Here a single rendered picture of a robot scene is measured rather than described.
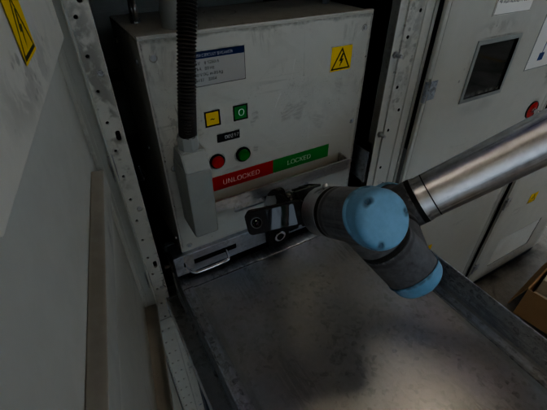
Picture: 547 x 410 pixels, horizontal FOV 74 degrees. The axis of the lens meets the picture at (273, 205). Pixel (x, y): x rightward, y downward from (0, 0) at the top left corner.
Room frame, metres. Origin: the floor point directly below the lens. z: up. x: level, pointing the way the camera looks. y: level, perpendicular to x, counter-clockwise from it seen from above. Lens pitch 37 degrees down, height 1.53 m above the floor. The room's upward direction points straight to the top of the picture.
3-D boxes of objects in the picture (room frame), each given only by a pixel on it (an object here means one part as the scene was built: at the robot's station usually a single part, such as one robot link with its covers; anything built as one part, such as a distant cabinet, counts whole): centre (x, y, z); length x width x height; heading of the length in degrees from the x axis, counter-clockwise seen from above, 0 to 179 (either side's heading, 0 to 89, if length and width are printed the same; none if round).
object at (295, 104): (0.72, 0.00, 1.15); 0.48 x 0.01 x 0.48; 120
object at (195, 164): (0.56, 0.15, 1.14); 0.08 x 0.05 x 0.17; 30
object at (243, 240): (0.74, 0.01, 0.89); 0.54 x 0.05 x 0.06; 120
